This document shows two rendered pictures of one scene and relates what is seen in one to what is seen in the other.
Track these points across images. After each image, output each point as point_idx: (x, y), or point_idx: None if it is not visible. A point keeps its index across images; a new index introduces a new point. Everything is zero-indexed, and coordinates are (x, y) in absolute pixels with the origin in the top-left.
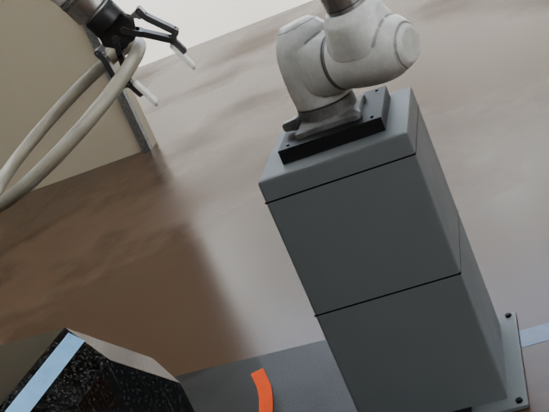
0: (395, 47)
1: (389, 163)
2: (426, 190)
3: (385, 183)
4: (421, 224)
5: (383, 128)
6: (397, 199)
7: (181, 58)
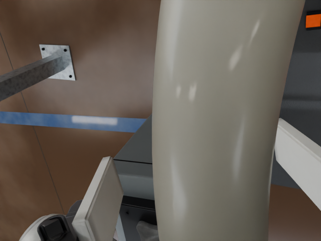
0: (32, 226)
1: (132, 161)
2: (128, 141)
3: (147, 153)
4: (150, 129)
5: (123, 196)
6: (150, 143)
7: (101, 182)
